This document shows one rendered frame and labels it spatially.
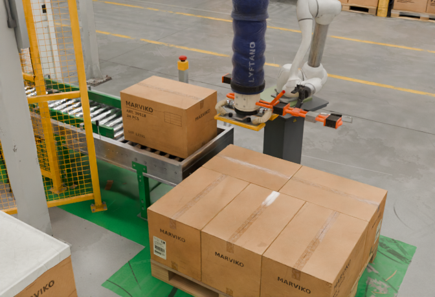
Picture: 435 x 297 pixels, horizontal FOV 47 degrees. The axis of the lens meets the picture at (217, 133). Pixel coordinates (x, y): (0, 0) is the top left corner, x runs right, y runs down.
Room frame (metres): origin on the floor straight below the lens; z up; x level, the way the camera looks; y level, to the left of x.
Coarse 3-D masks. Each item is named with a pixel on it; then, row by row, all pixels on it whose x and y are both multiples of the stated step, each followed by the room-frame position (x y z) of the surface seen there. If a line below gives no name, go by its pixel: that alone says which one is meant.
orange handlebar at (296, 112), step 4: (228, 96) 3.10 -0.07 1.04; (232, 96) 3.09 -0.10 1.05; (260, 100) 3.02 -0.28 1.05; (256, 104) 2.98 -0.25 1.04; (260, 104) 2.97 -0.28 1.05; (264, 104) 2.96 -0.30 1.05; (272, 108) 2.92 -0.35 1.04; (288, 108) 2.90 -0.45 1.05; (292, 108) 2.90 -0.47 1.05; (296, 108) 2.88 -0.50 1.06; (288, 112) 2.86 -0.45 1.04; (292, 112) 2.85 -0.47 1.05; (296, 112) 2.83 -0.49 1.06; (300, 112) 2.85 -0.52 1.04; (304, 112) 2.84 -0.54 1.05; (304, 116) 2.80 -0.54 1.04; (320, 116) 2.78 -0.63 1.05; (324, 116) 2.77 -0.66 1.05; (320, 120) 2.74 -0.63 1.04; (340, 120) 2.72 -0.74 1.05; (340, 124) 2.68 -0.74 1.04
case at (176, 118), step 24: (120, 96) 3.43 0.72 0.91; (144, 96) 3.33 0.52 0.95; (168, 96) 3.33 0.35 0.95; (192, 96) 3.33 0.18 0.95; (216, 96) 3.44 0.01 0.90; (144, 120) 3.31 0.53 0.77; (168, 120) 3.19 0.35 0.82; (192, 120) 3.17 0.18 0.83; (216, 120) 3.44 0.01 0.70; (144, 144) 3.32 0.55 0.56; (168, 144) 3.20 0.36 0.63; (192, 144) 3.17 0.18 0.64
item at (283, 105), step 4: (276, 104) 2.94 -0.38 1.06; (280, 104) 2.94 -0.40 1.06; (284, 104) 2.94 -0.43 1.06; (288, 104) 2.91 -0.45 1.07; (276, 108) 2.88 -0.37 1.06; (280, 108) 2.87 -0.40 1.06; (284, 108) 2.86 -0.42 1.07; (272, 112) 2.91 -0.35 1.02; (276, 112) 2.88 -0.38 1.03; (280, 112) 2.88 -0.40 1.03; (284, 112) 2.87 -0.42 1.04
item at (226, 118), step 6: (228, 114) 3.05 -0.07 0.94; (222, 120) 2.99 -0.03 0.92; (228, 120) 2.97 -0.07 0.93; (234, 120) 2.96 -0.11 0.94; (240, 120) 2.95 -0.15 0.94; (246, 120) 2.95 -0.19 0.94; (252, 120) 2.95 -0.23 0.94; (246, 126) 2.89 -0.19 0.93; (252, 126) 2.88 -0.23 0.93; (258, 126) 2.88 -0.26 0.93; (264, 126) 2.91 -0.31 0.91
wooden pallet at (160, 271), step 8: (376, 248) 2.69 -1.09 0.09; (152, 264) 2.52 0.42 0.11; (160, 264) 2.48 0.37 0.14; (152, 272) 2.52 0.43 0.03; (160, 272) 2.48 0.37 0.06; (168, 272) 2.45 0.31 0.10; (176, 272) 2.41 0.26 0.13; (168, 280) 2.45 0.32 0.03; (176, 280) 2.46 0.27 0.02; (184, 280) 2.46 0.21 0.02; (192, 280) 2.35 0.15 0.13; (184, 288) 2.39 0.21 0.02; (192, 288) 2.39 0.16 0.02; (200, 288) 2.39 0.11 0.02; (208, 288) 2.28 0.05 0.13; (352, 288) 2.26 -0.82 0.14; (200, 296) 2.32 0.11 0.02; (208, 296) 2.32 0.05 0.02; (216, 296) 2.32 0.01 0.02; (224, 296) 2.22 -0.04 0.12; (352, 296) 2.29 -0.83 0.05
